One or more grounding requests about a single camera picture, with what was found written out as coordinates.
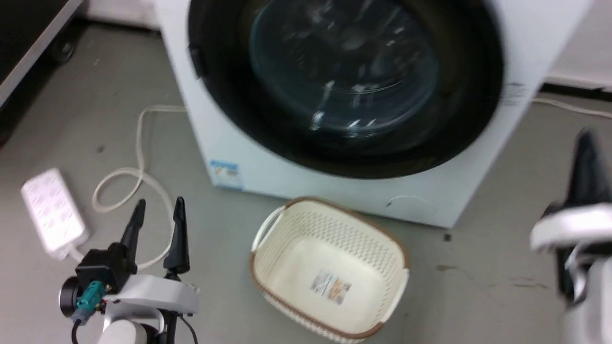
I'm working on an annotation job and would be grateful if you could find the white power strip cable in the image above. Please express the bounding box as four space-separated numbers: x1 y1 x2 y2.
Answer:
67 105 188 271

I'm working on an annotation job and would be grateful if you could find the white front-load washing machine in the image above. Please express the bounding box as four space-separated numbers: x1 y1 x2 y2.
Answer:
154 0 593 229

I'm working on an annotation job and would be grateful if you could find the paper label in basket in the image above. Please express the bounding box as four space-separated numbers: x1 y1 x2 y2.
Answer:
310 269 353 305

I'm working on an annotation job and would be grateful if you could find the grey text sticker on washer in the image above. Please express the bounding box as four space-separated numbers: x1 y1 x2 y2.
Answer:
501 82 529 107

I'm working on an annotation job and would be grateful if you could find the white power strip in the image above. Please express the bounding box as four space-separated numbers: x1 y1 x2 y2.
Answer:
21 168 90 255

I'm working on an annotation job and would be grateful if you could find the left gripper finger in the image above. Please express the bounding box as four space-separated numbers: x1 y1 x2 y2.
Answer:
118 199 147 269
163 196 191 281

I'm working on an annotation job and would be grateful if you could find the black board with white edge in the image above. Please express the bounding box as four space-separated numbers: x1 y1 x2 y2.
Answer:
0 0 85 108

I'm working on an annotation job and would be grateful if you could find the round black glass washer door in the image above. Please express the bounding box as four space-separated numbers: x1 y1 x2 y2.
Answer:
187 0 504 180

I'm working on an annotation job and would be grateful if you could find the white cable along wall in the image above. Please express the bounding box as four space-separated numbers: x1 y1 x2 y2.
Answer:
533 97 612 120

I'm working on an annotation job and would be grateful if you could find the cream plastic laundry basket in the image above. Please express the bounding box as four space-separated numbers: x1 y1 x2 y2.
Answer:
249 196 411 344

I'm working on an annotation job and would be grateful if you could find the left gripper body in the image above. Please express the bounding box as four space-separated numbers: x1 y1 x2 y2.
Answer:
102 270 200 322

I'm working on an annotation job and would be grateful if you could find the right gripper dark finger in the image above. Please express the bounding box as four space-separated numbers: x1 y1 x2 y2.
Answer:
564 128 612 208

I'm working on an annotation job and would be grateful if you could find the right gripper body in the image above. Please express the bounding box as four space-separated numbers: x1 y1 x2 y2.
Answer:
529 203 612 306

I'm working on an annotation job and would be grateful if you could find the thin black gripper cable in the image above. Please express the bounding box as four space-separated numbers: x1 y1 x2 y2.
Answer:
163 311 199 344

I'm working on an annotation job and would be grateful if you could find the blue energy label sticker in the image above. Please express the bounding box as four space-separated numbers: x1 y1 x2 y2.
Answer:
210 160 245 191

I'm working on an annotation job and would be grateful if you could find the black caster wheel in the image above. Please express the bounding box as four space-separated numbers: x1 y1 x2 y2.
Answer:
52 32 79 65

